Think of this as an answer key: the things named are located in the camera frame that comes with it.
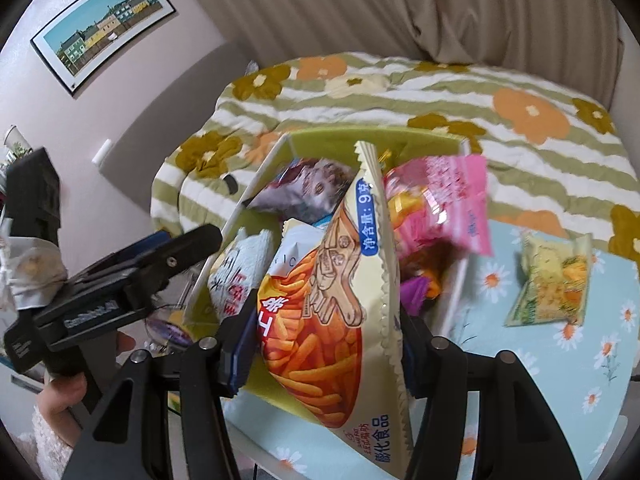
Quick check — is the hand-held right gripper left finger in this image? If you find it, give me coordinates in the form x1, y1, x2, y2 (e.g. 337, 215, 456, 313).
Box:
62, 312, 258, 480

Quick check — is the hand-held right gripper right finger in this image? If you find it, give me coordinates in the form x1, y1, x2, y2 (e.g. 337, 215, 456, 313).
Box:
397, 310, 583, 480

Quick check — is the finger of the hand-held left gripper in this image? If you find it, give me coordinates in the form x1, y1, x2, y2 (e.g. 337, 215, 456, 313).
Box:
85, 231, 173, 271
70, 224, 223, 291

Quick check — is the white red-lettered snack packet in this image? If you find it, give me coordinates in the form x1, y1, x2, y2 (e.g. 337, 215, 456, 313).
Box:
207, 227, 281, 331

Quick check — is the purple snack packet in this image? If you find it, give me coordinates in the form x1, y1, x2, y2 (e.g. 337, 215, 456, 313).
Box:
397, 265, 451, 316

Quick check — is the orange sticks snack packet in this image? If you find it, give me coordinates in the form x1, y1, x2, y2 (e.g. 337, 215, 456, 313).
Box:
256, 141, 416, 476

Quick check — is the silver white snack packet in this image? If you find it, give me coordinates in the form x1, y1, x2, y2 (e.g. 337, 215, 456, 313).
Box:
272, 217, 331, 281

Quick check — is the maroon snack packet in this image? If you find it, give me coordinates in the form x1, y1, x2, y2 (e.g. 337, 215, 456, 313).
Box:
247, 157, 358, 226

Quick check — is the yellow cartoon snack packet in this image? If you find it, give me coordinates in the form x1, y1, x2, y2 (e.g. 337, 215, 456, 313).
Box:
504, 232, 593, 328

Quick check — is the pink clear-window snack packet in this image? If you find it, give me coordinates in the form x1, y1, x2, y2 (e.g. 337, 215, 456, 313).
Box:
382, 154, 493, 261

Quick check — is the yellow-green cardboard box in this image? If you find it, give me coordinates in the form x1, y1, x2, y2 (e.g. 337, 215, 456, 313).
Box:
181, 127, 473, 401

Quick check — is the person's left hand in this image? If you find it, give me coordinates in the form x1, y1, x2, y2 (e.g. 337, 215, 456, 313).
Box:
32, 332, 137, 443

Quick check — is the crumpled white wrapper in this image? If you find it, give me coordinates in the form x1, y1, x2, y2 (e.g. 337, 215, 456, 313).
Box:
0, 220, 68, 311

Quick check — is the green striped floral blanket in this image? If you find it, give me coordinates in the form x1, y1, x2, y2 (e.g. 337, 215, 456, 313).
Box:
150, 51, 640, 271

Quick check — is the beige curtain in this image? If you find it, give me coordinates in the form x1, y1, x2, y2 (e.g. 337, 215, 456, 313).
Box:
165, 0, 626, 111

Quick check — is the framed wall picture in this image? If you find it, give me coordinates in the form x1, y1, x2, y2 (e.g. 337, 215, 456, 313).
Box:
30, 0, 178, 98

